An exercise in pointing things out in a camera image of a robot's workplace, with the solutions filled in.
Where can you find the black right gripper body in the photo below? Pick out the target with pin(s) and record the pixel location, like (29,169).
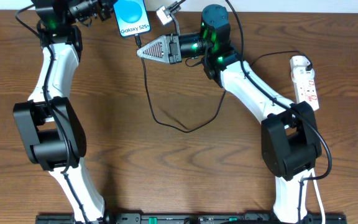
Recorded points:
(173,48)

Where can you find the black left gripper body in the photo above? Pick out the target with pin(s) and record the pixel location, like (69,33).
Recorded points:
(103,8)

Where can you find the blue screen Galaxy smartphone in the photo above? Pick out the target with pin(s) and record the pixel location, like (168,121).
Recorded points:
(131,17)

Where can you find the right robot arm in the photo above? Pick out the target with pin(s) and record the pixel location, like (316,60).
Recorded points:
(290,143)

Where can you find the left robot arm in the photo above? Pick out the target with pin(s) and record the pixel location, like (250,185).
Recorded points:
(50,130)

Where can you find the white USB charger adapter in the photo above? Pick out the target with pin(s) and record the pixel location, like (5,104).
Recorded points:
(299,61)

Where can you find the white power strip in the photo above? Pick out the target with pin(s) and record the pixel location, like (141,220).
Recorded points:
(304,85)

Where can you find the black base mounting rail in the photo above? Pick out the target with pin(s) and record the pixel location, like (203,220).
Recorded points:
(136,218)

